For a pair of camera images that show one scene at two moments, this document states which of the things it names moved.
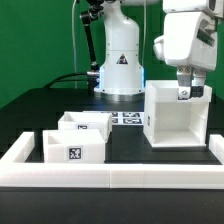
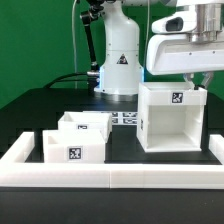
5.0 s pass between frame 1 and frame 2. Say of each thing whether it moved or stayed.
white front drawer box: stayed
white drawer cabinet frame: moved
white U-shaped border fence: stayed
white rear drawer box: stayed
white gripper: moved
